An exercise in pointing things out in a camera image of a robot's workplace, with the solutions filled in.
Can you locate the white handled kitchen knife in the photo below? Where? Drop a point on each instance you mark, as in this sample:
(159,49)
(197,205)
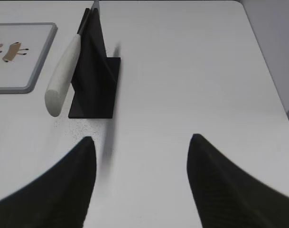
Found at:
(62,76)

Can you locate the grey rimmed white cutting board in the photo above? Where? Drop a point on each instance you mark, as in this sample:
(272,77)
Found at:
(23,50)

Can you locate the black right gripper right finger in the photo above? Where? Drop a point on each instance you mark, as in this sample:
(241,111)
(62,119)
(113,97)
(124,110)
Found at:
(228,197)

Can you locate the black knife stand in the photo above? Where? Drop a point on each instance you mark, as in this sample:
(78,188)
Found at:
(96,75)

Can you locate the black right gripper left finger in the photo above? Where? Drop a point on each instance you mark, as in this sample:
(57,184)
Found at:
(59,198)

